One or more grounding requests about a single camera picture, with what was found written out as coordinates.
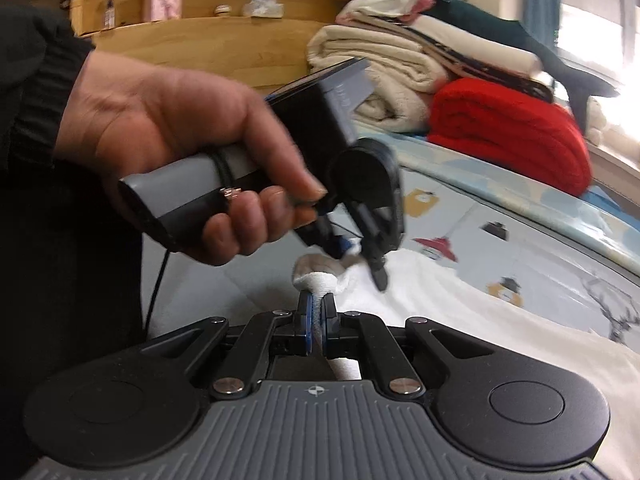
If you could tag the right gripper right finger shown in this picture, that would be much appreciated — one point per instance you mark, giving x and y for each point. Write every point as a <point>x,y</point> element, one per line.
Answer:
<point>365,338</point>

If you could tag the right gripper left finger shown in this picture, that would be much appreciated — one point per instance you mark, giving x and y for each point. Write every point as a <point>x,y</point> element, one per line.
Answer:
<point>264,338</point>

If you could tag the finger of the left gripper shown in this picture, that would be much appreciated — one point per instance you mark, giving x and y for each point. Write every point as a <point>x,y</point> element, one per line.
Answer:
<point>375,225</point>
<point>320,233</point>

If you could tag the white t-shirt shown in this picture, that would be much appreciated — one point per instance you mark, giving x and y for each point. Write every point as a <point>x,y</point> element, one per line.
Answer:
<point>419,287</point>

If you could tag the black sleeve forearm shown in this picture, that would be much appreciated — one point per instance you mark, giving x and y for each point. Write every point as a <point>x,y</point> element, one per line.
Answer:
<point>70,260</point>

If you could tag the person's left hand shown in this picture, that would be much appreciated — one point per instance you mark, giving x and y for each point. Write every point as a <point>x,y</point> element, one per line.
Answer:
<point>128,117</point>

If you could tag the grey printed bed sheet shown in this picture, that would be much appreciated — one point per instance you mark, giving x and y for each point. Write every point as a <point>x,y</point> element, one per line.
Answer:
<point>488,247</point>

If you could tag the cream folded blanket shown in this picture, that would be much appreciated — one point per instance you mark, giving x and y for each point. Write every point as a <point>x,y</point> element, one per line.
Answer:
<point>403,76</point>

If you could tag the white folded bedding stack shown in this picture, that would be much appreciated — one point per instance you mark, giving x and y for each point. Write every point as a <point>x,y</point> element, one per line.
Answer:
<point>462,53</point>

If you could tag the dark green shark plush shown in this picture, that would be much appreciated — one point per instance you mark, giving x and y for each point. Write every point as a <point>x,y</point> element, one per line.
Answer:
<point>579,85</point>

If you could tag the red folded blanket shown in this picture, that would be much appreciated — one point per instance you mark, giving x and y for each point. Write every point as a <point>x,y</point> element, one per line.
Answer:
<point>528,136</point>

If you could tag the pink box on headboard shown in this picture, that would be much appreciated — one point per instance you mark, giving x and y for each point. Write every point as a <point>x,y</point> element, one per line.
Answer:
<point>164,10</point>

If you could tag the blue patterned folded quilt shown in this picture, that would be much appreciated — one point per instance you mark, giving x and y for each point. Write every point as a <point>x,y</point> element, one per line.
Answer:
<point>585,224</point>

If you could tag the white plush toy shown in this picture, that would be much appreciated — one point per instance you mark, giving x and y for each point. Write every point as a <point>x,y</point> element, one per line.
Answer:
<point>596,122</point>

